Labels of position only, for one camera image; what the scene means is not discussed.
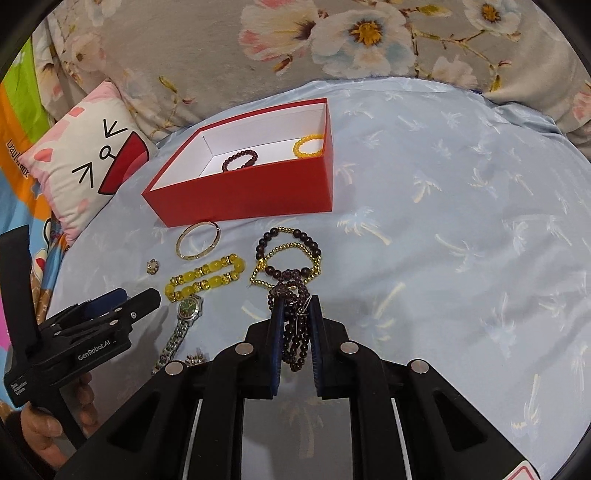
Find silver wrist watch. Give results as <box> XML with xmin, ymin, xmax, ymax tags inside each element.
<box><xmin>151</xmin><ymin>294</ymin><xmax>204</xmax><ymax>375</ymax></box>

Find rose gold bangle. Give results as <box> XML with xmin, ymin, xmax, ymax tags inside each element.
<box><xmin>175</xmin><ymin>221</ymin><xmax>221</xmax><ymax>261</ymax></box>

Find yellow stone bead bracelet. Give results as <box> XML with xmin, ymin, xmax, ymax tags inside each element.
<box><xmin>163</xmin><ymin>252</ymin><xmax>247</xmax><ymax>304</ymax></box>

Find black and gold bead bracelet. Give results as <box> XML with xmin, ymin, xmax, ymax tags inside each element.
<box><xmin>248</xmin><ymin>225</ymin><xmax>323</xmax><ymax>291</ymax></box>

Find purple garnet bead bracelet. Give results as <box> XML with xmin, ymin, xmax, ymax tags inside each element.
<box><xmin>267</xmin><ymin>269</ymin><xmax>313</xmax><ymax>374</ymax></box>

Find dark red bead bracelet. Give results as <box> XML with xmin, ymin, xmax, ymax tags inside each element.
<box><xmin>221</xmin><ymin>148</ymin><xmax>260</xmax><ymax>173</ymax></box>

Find orange amber bead bracelet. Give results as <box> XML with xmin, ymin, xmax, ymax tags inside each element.
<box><xmin>292</xmin><ymin>133</ymin><xmax>327</xmax><ymax>160</ymax></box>

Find small flower brooch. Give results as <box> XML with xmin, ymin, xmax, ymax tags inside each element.
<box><xmin>184</xmin><ymin>348</ymin><xmax>206</xmax><ymax>367</ymax></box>

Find person's left hand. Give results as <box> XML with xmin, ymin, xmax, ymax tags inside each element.
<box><xmin>21</xmin><ymin>373</ymin><xmax>100</xmax><ymax>470</ymax></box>

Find pink cat face pillow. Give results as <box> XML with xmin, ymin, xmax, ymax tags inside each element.
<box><xmin>20</xmin><ymin>81</ymin><xmax>157</xmax><ymax>245</ymax></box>

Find light blue palm bedsheet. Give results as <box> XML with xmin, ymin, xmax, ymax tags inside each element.
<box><xmin>48</xmin><ymin>79</ymin><xmax>590</xmax><ymax>479</ymax></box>

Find colourful cartoon bedding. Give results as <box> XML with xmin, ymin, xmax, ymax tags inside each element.
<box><xmin>0</xmin><ymin>38</ymin><xmax>70</xmax><ymax>407</ymax></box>

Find red cardboard box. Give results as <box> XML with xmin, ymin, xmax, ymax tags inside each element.
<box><xmin>142</xmin><ymin>98</ymin><xmax>334</xmax><ymax>227</ymax></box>

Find floral grey blanket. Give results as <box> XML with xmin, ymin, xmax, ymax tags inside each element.
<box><xmin>32</xmin><ymin>0</ymin><xmax>590</xmax><ymax>153</ymax></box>

